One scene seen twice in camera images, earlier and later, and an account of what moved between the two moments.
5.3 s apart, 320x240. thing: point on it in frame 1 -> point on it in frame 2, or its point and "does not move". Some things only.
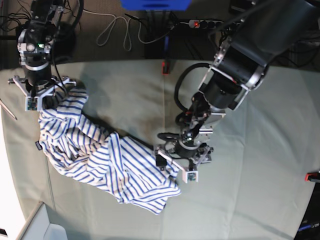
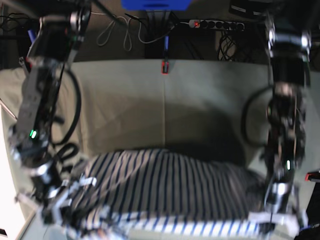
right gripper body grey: x=188 y=157 -> x=282 y=206
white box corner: x=39 y=228 does not move
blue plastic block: x=157 y=5 does not move
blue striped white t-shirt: x=76 y=147 -> x=163 y=194
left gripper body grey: x=42 y=87 -> x=58 y=197
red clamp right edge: x=311 y=176 does not move
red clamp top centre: x=163 y=64 does not move
